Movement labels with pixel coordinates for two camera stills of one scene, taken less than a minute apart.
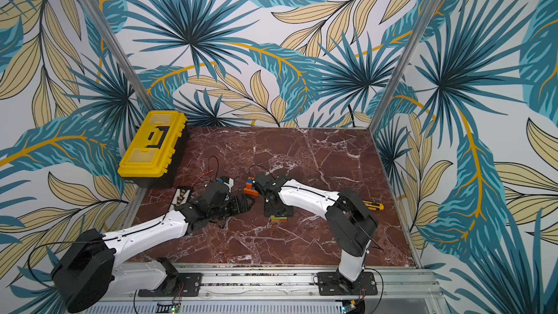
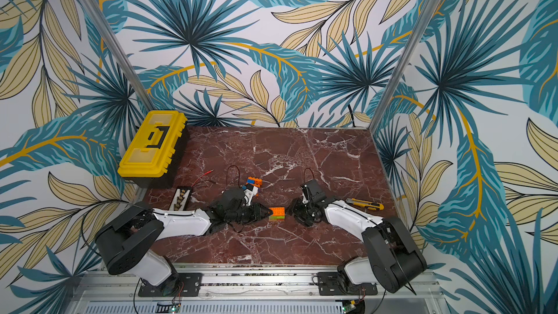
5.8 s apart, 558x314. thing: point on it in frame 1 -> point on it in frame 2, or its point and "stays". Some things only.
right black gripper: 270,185 -> 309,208
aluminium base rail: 401,288 stays
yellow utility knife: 373,206 stays
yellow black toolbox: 151,157 stays
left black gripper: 237,208 -> 257,212
